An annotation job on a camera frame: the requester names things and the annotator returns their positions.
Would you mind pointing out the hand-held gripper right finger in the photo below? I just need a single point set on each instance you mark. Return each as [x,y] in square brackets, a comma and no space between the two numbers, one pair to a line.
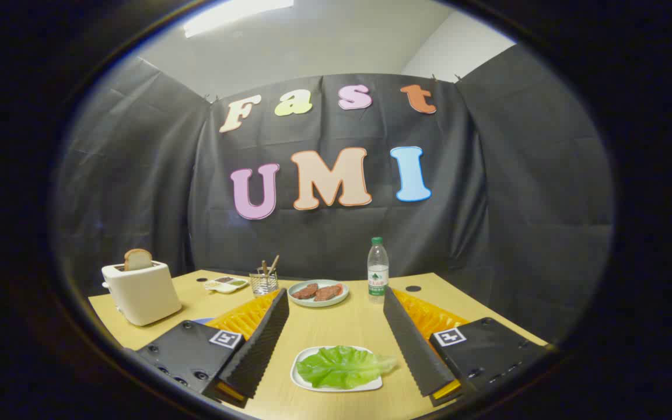
[415,344]

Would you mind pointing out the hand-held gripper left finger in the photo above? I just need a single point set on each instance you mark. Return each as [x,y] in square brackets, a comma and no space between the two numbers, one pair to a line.
[260,344]

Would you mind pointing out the green lettuce leaf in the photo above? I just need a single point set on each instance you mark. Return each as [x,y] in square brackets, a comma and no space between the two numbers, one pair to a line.
[342,367]

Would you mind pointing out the brown crust bread slice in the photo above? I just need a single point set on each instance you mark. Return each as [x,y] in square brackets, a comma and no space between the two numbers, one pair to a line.
[137,259]

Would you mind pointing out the white rectangular plate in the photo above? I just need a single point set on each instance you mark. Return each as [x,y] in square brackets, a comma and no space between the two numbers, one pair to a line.
[300,382]

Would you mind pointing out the clear glass holder cup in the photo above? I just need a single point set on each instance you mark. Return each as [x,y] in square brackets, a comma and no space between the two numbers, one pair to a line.
[263,286]

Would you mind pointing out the pale green round plate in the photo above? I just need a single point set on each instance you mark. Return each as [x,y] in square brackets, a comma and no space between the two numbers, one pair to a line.
[315,304]

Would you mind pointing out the white divided sauce dish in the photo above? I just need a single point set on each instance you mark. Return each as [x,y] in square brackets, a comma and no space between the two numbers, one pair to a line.
[225,285]

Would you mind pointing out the red meat slice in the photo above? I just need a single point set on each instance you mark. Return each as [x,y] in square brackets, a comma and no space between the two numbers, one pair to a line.
[305,291]
[328,293]

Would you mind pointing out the green cap water bottle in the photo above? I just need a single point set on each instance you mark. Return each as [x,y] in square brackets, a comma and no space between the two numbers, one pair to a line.
[378,280]

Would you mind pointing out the pale wooden stick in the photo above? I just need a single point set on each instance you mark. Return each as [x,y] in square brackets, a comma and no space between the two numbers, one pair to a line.
[273,263]

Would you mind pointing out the white toaster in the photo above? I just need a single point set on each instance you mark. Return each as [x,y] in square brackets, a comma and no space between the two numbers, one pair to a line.
[143,294]

